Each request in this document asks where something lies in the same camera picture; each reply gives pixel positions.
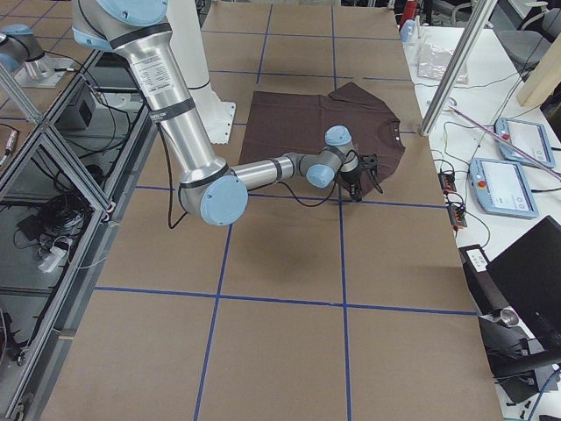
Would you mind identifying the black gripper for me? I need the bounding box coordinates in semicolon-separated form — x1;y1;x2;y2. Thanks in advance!
341;167;362;202

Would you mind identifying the dark brown t-shirt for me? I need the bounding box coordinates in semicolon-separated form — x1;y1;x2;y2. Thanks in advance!
238;82;405;182

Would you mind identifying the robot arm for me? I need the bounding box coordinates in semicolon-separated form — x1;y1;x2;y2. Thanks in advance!
72;1;362;226
1;24;75;89

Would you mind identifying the orange connector module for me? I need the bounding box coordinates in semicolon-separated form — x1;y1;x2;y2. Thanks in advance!
437;171;457;194

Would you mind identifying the near blue teach pendant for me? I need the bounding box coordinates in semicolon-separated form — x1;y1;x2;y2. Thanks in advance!
469;158;539;219

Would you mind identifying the blue teach pendant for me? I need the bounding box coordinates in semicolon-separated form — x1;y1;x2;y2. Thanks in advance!
469;158;539;219
494;118;556;168

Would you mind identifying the far blue teach pendant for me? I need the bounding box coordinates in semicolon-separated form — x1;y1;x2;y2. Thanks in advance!
494;118;556;168

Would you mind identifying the red cylinder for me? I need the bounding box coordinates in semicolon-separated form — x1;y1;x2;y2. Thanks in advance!
403;0;417;21

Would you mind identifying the black monitor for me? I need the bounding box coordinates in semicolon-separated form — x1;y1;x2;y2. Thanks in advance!
487;216;560;349

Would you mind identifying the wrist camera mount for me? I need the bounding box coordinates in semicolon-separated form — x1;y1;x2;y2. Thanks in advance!
359;153;378;174

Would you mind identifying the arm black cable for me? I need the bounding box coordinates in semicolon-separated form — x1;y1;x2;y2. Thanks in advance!
164;126;386;230

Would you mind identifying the aluminium frame post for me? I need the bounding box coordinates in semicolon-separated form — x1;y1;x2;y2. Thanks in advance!
420;0;497;136

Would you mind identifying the aluminium frame rack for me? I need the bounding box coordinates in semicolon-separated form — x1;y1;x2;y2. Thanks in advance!
1;53;155;420

